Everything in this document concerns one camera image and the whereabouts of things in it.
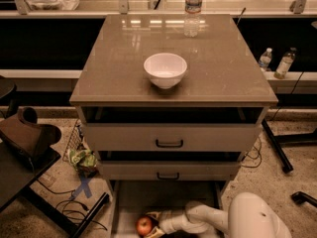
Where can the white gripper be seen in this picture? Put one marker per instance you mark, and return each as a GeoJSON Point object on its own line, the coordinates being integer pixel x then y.
{"type": "Point", "coordinates": [169, 222]}

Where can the red apple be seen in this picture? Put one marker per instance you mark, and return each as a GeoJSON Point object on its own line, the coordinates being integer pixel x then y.
{"type": "Point", "coordinates": [144, 226]}

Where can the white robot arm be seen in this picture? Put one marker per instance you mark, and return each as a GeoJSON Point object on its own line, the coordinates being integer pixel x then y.
{"type": "Point", "coordinates": [249, 216]}

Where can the open bottom drawer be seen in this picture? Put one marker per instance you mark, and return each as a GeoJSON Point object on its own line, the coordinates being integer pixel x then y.
{"type": "Point", "coordinates": [134, 198]}

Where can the middle drawer front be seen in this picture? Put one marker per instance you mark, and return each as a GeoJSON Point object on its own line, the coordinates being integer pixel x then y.
{"type": "Point", "coordinates": [161, 170]}

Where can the top drawer front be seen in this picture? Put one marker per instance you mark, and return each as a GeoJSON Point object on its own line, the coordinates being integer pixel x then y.
{"type": "Point", "coordinates": [170, 137]}

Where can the grey drawer cabinet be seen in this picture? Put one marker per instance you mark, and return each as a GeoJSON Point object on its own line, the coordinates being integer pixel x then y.
{"type": "Point", "coordinates": [222, 84]}

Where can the clear water bottle on counter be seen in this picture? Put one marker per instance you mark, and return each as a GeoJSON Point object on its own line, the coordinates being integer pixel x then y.
{"type": "Point", "coordinates": [192, 10]}

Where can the blue tape cross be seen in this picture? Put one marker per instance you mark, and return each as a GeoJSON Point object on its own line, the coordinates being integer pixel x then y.
{"type": "Point", "coordinates": [84, 187]}

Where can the green snack bag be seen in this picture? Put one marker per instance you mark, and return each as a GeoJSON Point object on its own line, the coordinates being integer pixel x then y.
{"type": "Point", "coordinates": [83, 161]}

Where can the black table leg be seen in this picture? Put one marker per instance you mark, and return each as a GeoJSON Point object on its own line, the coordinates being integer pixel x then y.
{"type": "Point", "coordinates": [285, 163]}

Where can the black desk left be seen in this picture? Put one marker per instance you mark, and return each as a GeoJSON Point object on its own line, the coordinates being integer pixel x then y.
{"type": "Point", "coordinates": [15, 181]}

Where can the black chair base leg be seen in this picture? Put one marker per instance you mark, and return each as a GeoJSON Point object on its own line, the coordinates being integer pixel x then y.
{"type": "Point", "coordinates": [300, 197]}

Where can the white bowl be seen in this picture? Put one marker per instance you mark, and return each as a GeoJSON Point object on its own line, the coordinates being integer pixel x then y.
{"type": "Point", "coordinates": [165, 70]}

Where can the brown chair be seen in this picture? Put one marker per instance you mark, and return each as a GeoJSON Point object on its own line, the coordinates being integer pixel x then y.
{"type": "Point", "coordinates": [28, 139]}

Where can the small water bottle blue label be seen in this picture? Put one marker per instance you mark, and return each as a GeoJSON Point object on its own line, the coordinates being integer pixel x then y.
{"type": "Point", "coordinates": [265, 59]}

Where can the bottle with yellow liquid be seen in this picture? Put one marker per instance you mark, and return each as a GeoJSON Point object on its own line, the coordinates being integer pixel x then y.
{"type": "Point", "coordinates": [285, 63]}

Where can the wire basket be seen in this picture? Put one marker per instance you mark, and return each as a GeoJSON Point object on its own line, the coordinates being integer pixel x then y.
{"type": "Point", "coordinates": [74, 141]}

